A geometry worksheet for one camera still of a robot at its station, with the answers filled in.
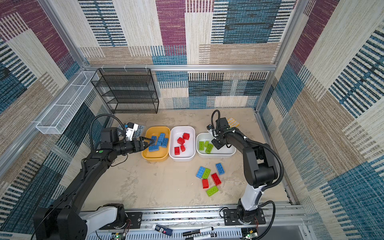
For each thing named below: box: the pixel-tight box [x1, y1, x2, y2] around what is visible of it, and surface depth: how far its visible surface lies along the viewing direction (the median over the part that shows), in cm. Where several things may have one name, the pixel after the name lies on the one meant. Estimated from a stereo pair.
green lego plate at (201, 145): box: [198, 141, 205, 151], surface depth 102 cm
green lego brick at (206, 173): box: [202, 168, 211, 180], surface depth 90 cm
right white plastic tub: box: [196, 132, 237, 159], surface depth 95 cm
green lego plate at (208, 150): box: [205, 143, 214, 154], surface depth 98 cm
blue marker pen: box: [152, 224, 173, 236], surface depth 71 cm
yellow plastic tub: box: [141, 126, 171, 162], surface depth 99 cm
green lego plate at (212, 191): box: [205, 185, 219, 197], surface depth 84 cm
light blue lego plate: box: [195, 166, 206, 179], surface depth 89 cm
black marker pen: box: [182, 226, 214, 237], surface depth 71 cm
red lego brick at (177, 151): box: [174, 146, 180, 155], surface depth 98 cm
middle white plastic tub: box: [168, 126, 196, 162], surface depth 102 cm
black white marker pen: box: [185, 233, 217, 240], surface depth 70 cm
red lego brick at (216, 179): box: [211, 172, 222, 186], surface depth 87 cm
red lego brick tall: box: [182, 133, 190, 140], surface depth 106 cm
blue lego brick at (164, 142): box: [161, 138, 168, 148], surface depth 101 cm
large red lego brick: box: [177, 137, 185, 145], surface depth 104 cm
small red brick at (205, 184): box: [202, 178, 210, 189], surface depth 85 cm
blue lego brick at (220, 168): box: [215, 163, 225, 175], surface depth 91 cm
